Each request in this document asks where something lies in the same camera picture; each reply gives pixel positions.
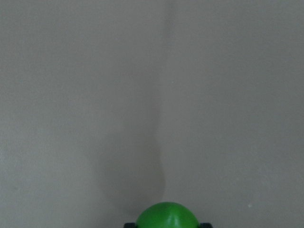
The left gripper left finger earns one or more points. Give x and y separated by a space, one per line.
129 225

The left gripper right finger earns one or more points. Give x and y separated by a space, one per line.
205 225

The green lime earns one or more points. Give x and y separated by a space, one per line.
167 215

